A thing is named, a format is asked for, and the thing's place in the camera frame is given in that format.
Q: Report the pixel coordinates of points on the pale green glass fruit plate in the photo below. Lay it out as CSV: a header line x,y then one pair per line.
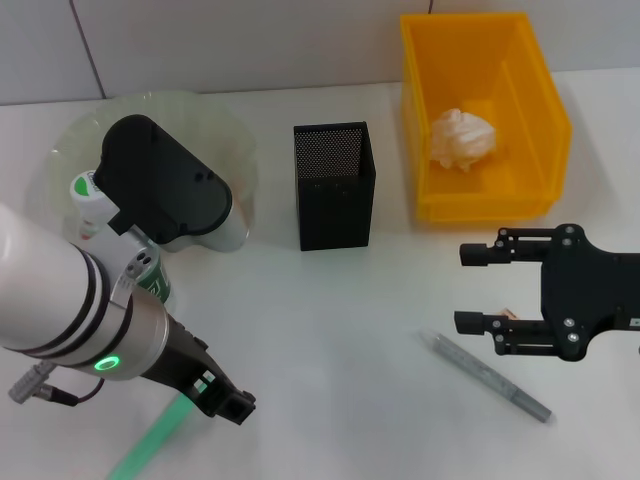
x,y
210,120

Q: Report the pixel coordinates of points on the white paper ball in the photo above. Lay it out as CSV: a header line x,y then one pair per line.
x,y
462,137

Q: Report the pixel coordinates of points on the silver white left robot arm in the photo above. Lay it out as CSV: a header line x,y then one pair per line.
x,y
50,285

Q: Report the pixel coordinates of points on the small beige eraser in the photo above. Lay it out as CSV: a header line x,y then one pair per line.
x,y
507,313

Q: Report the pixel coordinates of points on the black mesh pen holder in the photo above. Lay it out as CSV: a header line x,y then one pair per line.
x,y
335,210

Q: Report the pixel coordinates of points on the grey pen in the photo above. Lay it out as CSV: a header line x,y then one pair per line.
x,y
490,377

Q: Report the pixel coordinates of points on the yellow plastic bin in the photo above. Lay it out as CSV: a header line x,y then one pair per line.
x,y
530,125

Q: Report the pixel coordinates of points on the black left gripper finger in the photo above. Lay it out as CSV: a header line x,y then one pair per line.
x,y
232,405

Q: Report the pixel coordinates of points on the clear green-label water bottle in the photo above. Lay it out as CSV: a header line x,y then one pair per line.
x,y
90,200

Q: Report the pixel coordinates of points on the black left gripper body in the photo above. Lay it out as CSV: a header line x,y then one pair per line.
x,y
182,357

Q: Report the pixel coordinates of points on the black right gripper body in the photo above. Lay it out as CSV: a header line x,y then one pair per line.
x,y
585,295

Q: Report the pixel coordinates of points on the green pen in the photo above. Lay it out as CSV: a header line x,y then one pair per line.
x,y
150,440

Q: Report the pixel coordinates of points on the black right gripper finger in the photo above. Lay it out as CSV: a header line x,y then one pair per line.
x,y
475,255
467,322

